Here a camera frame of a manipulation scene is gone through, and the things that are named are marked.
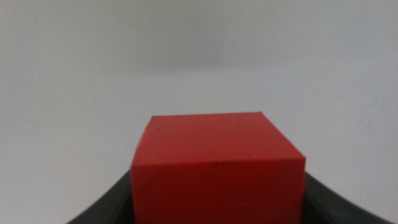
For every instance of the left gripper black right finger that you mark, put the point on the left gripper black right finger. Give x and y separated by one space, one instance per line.
323 211

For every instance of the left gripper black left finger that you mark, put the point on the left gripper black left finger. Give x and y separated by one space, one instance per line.
115 208

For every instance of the red cube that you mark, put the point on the red cube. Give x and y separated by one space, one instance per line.
217 174

